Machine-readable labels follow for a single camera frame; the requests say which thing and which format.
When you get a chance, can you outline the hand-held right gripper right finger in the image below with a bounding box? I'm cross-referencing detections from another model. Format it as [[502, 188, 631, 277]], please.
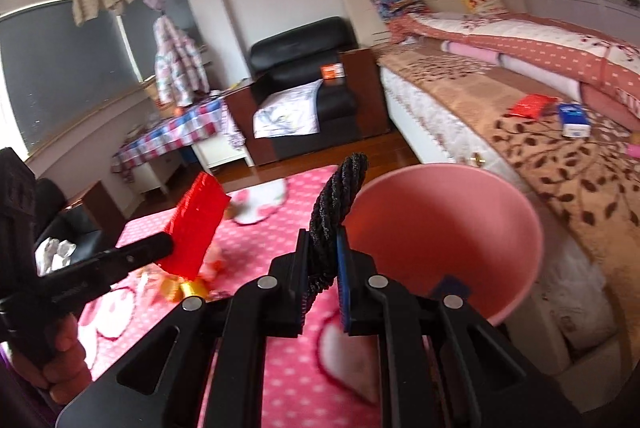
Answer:
[[336, 228, 584, 428]]

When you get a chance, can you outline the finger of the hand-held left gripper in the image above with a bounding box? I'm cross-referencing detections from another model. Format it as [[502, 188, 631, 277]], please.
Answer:
[[75, 235, 175, 283]]

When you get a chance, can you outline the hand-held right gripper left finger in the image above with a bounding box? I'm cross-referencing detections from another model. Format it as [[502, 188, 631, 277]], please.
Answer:
[[55, 229, 313, 428]]

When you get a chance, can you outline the red foil packet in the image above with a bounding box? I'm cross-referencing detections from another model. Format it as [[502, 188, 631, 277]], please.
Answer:
[[156, 171, 232, 283]]

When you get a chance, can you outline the black braided rope piece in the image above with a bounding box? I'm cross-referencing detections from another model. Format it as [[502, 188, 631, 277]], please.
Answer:
[[302, 152, 370, 309]]

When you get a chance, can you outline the pink plastic bin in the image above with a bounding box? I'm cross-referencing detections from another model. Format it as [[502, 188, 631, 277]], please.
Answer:
[[342, 164, 544, 327]]

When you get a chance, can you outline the person's left hand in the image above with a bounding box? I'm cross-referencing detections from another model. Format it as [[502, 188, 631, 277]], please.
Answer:
[[10, 314, 94, 406]]

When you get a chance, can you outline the black armchair with white cloth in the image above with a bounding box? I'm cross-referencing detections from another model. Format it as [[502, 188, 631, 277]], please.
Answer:
[[32, 178, 126, 279]]

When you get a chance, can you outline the crumpled white cloth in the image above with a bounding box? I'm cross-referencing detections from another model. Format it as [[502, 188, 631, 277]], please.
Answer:
[[34, 237, 77, 276]]

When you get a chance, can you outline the gold foil wrapper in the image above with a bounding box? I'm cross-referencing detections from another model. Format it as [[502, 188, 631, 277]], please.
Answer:
[[159, 275, 211, 303]]

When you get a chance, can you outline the white low table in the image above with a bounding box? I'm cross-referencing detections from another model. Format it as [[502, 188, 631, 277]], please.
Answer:
[[134, 152, 184, 197]]

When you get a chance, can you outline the pink polka dot blanket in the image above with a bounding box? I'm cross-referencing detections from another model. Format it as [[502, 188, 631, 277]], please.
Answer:
[[75, 165, 436, 428]]

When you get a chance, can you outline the checkered tablecloth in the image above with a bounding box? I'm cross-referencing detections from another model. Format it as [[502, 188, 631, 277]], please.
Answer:
[[111, 100, 246, 181]]

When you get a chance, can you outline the white cabinet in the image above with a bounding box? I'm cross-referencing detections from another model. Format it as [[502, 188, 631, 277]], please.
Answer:
[[192, 135, 254, 172]]

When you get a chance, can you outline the wide grey window blind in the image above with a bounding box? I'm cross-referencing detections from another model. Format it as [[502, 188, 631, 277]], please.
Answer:
[[0, 0, 141, 155]]

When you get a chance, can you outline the floral seat cloth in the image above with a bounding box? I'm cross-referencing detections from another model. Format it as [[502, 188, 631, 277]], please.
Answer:
[[252, 80, 325, 139]]

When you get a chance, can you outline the white bed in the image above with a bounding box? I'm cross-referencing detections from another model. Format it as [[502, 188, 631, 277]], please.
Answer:
[[340, 0, 640, 359]]

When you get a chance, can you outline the hanging puffy jacket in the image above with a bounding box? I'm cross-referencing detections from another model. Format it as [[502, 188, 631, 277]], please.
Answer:
[[152, 15, 211, 106]]

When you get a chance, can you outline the brown leaf pattern bedspread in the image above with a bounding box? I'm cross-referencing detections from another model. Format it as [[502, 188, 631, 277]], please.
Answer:
[[377, 42, 640, 309]]

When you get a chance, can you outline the black armchair with floral cloth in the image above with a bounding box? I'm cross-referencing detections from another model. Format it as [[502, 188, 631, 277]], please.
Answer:
[[225, 16, 393, 166]]

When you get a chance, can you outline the red snack packet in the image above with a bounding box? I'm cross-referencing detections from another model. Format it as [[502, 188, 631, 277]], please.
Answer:
[[507, 94, 560, 119]]

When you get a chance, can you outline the pink folded blanket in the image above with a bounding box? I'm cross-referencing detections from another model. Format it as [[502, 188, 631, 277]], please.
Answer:
[[445, 40, 640, 129]]

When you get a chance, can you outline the blue white box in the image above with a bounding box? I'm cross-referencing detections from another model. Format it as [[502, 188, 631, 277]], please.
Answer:
[[556, 102, 592, 139]]

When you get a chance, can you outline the blue colourful pillow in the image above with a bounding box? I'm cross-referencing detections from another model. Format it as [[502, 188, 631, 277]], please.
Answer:
[[371, 0, 432, 23]]

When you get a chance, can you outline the red floral quilt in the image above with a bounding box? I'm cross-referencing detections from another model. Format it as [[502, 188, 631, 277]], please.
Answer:
[[390, 10, 640, 109]]

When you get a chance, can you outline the yellow red pillow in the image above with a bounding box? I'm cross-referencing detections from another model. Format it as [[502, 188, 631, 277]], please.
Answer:
[[460, 0, 508, 14]]

